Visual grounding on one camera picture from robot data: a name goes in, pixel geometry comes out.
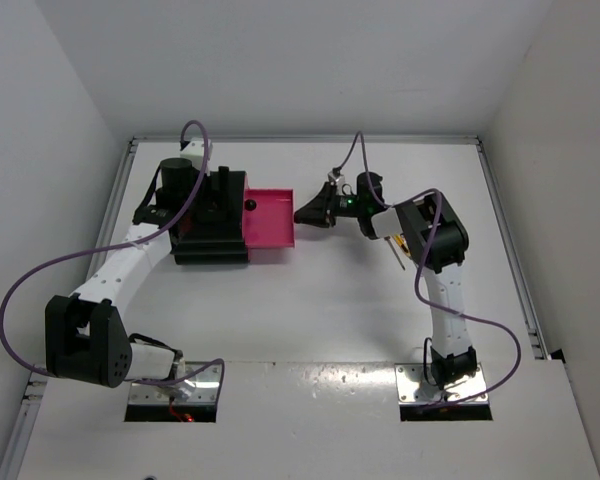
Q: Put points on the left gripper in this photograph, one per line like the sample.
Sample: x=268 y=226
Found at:
x=215 y=200

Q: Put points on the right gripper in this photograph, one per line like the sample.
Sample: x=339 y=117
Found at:
x=322 y=212

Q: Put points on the black drawer cabinet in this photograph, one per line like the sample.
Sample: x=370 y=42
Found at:
x=197 y=244

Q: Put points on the pink top drawer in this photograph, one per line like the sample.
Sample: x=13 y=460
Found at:
x=249 y=203

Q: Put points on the pink drawer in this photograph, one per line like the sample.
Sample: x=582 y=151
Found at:
x=249 y=203
x=270 y=256
x=271 y=224

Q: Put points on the pink bottom drawer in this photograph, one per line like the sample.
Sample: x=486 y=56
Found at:
x=270 y=256

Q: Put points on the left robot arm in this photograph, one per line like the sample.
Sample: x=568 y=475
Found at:
x=85 y=336

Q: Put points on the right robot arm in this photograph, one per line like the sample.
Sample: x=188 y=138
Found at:
x=436 y=241

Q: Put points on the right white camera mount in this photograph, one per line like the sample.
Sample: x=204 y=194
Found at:
x=336 y=178

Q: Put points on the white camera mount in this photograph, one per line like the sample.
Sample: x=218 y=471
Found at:
x=194 y=152
x=336 y=178

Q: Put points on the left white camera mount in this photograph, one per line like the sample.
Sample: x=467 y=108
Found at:
x=194 y=152

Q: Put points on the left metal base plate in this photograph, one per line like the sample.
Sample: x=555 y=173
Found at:
x=200 y=390

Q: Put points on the metal base plate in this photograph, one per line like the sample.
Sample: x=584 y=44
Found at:
x=200 y=390
x=414 y=389

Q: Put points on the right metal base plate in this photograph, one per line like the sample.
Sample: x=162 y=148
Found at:
x=414 y=389

